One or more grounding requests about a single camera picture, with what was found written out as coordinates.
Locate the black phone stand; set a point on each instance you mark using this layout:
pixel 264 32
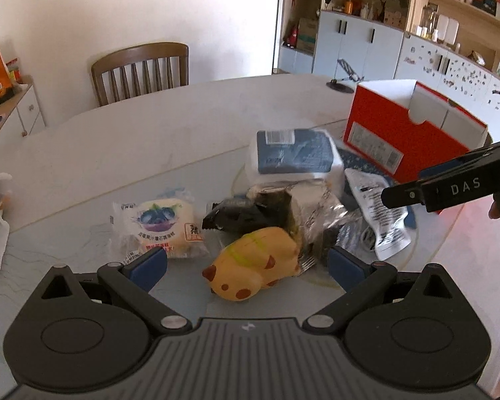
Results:
pixel 341 87

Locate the red cardboard box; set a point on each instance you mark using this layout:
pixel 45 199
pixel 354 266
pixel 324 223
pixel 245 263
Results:
pixel 383 133

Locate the yellow cat squishy toy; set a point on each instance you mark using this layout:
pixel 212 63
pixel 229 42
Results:
pixel 250 266

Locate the red toy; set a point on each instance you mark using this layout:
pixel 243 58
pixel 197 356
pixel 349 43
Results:
pixel 291 37

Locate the silver foil packet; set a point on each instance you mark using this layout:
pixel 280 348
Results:
pixel 312 208

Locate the white pouch with label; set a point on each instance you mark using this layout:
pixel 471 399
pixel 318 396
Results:
pixel 379 216

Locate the orange jar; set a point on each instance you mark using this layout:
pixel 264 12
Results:
pixel 348 6

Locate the white marble desktop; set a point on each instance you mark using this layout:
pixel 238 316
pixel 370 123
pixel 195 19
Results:
pixel 150 141

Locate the wooden chair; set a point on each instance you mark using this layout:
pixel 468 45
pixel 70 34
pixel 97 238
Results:
pixel 141 52

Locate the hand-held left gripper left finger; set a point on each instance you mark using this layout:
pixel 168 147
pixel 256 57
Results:
pixel 148 266

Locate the black snack packet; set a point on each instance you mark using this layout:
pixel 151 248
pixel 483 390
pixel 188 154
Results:
pixel 233 214

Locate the tissue pack dark blue label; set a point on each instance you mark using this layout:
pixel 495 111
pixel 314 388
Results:
pixel 293 154

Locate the white side cabinet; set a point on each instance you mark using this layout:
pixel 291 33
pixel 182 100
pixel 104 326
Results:
pixel 27 110

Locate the wooden wall shelf unit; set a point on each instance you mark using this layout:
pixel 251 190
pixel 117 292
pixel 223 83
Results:
pixel 479 21

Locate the blueberry bread packet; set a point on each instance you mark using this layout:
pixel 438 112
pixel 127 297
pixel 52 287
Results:
pixel 158 221

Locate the white cabinet with stickers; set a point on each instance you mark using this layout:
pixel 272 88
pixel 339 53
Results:
pixel 454 71

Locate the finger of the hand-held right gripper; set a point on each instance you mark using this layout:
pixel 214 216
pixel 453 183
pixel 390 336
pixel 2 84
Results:
pixel 400 196

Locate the clear bag with black item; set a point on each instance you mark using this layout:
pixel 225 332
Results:
pixel 358 235

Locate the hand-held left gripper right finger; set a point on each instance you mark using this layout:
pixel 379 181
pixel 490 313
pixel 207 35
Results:
pixel 343 266

